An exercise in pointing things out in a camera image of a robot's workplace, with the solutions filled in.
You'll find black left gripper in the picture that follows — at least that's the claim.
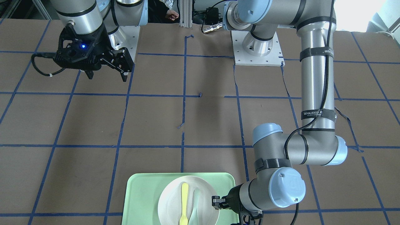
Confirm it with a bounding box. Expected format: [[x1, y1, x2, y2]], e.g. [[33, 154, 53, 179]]
[[212, 185, 264, 225]]

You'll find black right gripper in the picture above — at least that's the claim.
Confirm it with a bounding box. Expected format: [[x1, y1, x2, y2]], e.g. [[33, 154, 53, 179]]
[[54, 23, 134, 82]]

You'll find white speckled round plate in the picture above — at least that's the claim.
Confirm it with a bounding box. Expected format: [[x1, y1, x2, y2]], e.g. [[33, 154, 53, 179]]
[[157, 175, 220, 225]]

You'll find yellow plastic fork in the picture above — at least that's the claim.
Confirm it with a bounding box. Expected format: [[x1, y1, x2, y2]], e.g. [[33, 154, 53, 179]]
[[179, 182, 189, 225]]

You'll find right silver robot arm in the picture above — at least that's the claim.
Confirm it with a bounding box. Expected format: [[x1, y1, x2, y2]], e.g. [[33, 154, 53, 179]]
[[51, 0, 148, 82]]

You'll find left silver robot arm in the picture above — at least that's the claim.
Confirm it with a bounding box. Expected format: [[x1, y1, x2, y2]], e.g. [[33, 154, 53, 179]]
[[212, 0, 348, 225]]

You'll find light green plastic spoon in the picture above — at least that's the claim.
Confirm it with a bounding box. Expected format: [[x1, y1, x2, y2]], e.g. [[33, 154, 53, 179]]
[[188, 188, 201, 225]]

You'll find light green plastic tray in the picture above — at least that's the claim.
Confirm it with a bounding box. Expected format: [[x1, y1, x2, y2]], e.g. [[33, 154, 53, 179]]
[[122, 172, 239, 225]]

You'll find person in black shirt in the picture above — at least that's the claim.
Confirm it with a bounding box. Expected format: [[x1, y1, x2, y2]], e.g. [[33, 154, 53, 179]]
[[147, 0, 179, 24]]

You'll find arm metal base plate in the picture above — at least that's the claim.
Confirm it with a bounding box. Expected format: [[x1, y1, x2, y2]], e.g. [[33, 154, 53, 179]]
[[108, 26, 141, 63], [231, 30, 285, 67]]

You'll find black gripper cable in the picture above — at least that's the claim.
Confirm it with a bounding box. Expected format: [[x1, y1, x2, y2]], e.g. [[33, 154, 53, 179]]
[[284, 0, 336, 225]]

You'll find aluminium frame post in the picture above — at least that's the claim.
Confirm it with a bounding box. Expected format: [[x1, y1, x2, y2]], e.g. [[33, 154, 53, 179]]
[[177, 0, 193, 29]]

